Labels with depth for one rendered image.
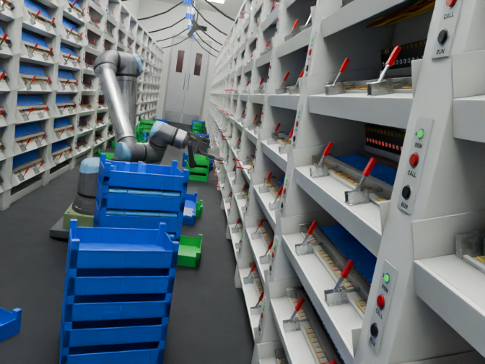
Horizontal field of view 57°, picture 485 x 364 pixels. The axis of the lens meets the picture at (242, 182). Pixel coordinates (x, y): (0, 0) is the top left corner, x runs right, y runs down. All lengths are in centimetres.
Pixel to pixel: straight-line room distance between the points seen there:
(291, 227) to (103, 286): 56
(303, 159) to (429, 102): 67
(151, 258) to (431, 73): 96
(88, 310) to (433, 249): 102
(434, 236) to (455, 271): 5
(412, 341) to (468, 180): 22
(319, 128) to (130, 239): 71
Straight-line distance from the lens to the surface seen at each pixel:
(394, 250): 64
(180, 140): 214
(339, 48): 126
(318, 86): 123
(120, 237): 151
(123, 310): 139
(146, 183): 162
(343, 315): 85
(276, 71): 192
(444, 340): 66
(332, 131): 125
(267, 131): 192
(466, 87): 58
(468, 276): 55
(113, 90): 233
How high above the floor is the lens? 84
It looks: 10 degrees down
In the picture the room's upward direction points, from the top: 9 degrees clockwise
